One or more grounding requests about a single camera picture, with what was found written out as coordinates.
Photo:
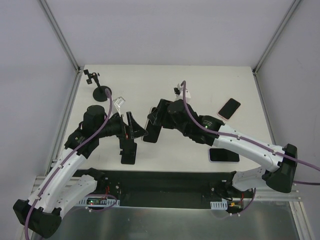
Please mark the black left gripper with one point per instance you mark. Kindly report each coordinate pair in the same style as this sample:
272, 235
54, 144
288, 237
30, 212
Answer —
125, 133

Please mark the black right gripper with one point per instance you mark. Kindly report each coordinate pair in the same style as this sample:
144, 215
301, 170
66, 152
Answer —
161, 115

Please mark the beige-cased phone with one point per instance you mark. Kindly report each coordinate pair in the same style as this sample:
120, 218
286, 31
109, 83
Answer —
151, 132

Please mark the lilac-cased phone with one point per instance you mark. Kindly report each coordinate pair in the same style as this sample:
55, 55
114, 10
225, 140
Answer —
221, 155

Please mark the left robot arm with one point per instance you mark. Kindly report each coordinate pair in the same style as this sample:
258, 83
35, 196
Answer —
45, 208

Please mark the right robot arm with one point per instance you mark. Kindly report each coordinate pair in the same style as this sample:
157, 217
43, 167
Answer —
276, 165

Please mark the black round-base phone stand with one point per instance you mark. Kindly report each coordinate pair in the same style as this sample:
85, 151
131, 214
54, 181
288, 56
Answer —
99, 93

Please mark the pink-cased phone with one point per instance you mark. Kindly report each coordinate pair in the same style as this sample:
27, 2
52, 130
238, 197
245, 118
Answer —
228, 109

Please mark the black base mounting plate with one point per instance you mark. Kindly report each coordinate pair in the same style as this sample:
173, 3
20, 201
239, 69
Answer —
178, 190

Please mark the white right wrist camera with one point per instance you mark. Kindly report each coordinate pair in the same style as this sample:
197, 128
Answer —
180, 93

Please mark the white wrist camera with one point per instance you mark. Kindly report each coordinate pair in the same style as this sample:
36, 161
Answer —
117, 104
180, 93

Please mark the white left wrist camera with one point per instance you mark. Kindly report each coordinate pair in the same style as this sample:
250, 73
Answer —
117, 104

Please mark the white slotted cable duct left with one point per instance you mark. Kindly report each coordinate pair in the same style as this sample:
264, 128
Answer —
98, 202

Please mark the white slotted cable duct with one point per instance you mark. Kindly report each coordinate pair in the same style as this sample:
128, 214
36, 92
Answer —
98, 202
219, 205

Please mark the aluminium frame post left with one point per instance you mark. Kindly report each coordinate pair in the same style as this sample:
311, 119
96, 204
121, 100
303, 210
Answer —
59, 34

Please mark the aluminium frame post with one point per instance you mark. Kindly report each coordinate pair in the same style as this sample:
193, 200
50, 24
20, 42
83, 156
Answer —
277, 34
59, 34

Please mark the white slotted cable duct right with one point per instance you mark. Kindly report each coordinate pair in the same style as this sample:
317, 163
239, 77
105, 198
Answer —
219, 205

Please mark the aluminium frame post right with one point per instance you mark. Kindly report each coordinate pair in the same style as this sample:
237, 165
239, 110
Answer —
277, 34

